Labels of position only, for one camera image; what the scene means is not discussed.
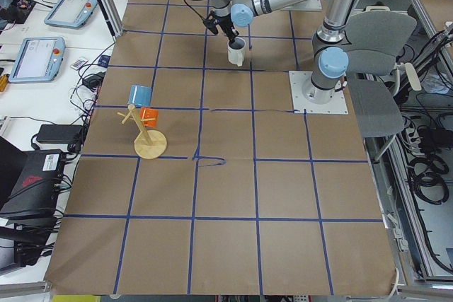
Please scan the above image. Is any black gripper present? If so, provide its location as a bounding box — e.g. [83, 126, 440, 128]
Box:
[217, 17, 240, 47]

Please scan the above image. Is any white grey mug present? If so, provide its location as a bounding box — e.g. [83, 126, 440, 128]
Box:
[227, 37, 246, 67]

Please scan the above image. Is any blue mug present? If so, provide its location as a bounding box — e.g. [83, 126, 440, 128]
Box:
[127, 84, 152, 108]

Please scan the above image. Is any orange mug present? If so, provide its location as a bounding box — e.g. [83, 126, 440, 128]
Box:
[139, 107, 159, 128]

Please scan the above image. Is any wooden mug tree stand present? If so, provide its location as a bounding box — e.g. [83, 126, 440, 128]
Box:
[117, 104, 167, 159]

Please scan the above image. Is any grey office chair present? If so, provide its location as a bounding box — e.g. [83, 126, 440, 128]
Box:
[342, 5, 424, 161]

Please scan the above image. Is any small remote control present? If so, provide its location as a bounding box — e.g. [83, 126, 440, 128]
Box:
[70, 57, 88, 71]

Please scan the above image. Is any upper teach pendant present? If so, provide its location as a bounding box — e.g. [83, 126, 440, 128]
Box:
[44, 0, 98, 29]

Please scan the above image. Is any teach pendant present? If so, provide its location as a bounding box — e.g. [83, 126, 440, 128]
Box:
[8, 37, 66, 83]
[44, 0, 98, 29]

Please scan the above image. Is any lower teach pendant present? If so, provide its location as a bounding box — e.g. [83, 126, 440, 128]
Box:
[8, 37, 66, 83]

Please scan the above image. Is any black power adapter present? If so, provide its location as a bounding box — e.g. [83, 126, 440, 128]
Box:
[36, 124, 82, 144]

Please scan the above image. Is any black computer case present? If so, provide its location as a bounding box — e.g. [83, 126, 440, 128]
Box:
[1, 138, 65, 227]

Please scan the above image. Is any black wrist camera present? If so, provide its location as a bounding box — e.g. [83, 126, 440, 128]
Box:
[202, 11, 219, 35]

